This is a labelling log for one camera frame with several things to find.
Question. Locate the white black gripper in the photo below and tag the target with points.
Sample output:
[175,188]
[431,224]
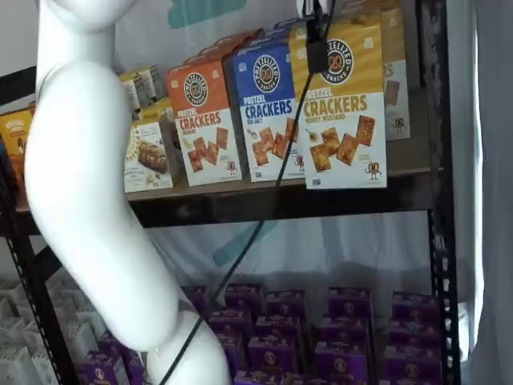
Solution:
[316,6]

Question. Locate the yellow white pretzel crackers box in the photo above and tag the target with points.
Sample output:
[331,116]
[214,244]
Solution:
[344,132]
[394,100]

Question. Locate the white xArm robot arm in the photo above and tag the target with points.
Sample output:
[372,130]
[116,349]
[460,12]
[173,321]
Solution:
[88,180]

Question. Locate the blue pretzel crackers box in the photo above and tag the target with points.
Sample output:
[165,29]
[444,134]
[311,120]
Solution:
[264,40]
[286,24]
[266,132]

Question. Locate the orange pretzel crackers box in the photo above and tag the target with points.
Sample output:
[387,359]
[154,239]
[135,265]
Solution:
[220,47]
[240,35]
[206,140]
[202,59]

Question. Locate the white granola bar box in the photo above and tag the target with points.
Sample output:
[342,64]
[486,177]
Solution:
[146,160]

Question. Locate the purple Annie's mac box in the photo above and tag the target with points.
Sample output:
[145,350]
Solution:
[414,306]
[230,321]
[349,302]
[243,294]
[194,298]
[346,331]
[102,371]
[286,305]
[118,345]
[279,329]
[413,335]

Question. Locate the black metal shelf rack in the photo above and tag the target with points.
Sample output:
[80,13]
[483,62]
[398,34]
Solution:
[445,280]

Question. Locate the purple Annie's box orange label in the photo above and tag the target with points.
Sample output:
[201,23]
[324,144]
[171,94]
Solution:
[258,379]
[273,355]
[234,349]

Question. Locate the purple Annie's box dark label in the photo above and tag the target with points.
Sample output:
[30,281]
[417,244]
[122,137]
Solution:
[340,365]

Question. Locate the brown orange snack box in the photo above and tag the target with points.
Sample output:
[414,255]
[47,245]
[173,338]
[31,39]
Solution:
[14,152]

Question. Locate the purple Annie's box teal label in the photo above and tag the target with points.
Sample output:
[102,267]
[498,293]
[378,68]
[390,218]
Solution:
[410,367]

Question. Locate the white carton box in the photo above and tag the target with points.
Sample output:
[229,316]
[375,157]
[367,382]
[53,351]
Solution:
[80,341]
[16,367]
[38,335]
[10,309]

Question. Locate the white fabric curtain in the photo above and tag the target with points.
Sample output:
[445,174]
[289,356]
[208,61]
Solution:
[489,160]

